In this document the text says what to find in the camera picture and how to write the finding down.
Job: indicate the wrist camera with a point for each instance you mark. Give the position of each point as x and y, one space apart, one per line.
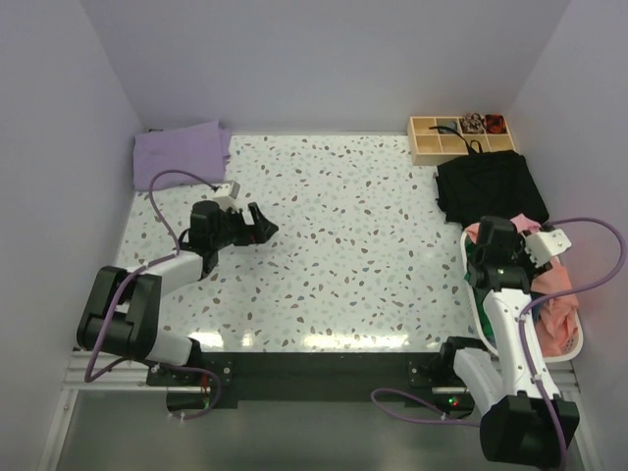
226 195
545 245

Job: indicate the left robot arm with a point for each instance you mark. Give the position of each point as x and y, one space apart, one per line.
121 315

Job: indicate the orange black scrunchie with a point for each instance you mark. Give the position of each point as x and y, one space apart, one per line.
495 124

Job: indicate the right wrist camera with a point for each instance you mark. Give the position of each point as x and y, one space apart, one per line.
545 245

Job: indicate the pink t-shirt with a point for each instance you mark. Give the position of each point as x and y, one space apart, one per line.
555 320

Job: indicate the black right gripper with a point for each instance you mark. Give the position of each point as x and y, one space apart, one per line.
516 243

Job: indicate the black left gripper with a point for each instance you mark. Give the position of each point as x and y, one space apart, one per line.
249 235

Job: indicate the folded purple t-shirt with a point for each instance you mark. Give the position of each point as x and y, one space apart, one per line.
202 150

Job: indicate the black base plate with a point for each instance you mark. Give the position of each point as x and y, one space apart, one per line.
313 377

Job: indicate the patterned fabric scrunchie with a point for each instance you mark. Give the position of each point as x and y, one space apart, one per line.
473 123

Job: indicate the wooden compartment tray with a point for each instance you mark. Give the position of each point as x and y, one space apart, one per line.
438 139

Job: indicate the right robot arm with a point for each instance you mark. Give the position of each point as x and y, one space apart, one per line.
524 419

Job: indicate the green garment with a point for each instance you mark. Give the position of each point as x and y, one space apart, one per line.
484 320

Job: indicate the black folded garment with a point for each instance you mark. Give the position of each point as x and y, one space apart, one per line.
488 184

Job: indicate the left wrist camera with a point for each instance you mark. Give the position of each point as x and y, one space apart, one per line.
226 195

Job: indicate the white perforated laundry basket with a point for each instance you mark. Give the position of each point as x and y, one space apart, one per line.
573 346

